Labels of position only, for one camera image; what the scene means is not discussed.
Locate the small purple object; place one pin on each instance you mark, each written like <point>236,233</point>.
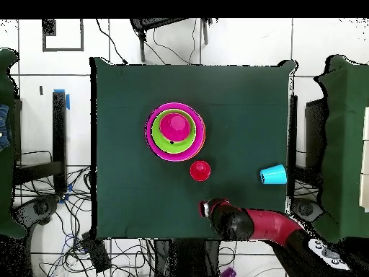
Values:
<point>229,272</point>

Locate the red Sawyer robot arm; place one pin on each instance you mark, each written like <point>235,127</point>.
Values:
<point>271,225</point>

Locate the large pink bowl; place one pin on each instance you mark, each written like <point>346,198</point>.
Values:
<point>174,157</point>

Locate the black table frame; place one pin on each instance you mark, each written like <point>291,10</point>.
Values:
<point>59,129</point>

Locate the white box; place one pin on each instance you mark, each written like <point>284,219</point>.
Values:
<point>365,161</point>

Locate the blue cup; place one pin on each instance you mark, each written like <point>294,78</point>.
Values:
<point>274,174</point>

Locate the green side table cloth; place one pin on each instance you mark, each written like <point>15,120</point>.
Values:
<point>343,144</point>
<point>5,187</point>

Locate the black swivel chair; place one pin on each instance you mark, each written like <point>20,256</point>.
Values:
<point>40,207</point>
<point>305,209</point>

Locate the dark green tablecloth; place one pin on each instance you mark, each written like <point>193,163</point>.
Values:
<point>245,115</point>

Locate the black power strip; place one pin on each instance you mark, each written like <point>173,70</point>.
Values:
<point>96,254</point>

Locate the small pink-red bowl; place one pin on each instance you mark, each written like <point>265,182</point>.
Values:
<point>175,127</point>

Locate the red cup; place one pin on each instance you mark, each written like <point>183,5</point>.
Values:
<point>200,170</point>

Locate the blue tape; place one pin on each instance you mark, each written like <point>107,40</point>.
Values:
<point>68,101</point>

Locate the green bowl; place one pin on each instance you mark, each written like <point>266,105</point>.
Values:
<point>173,147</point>

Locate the blue denim fabric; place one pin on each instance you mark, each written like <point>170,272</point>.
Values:
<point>4,127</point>

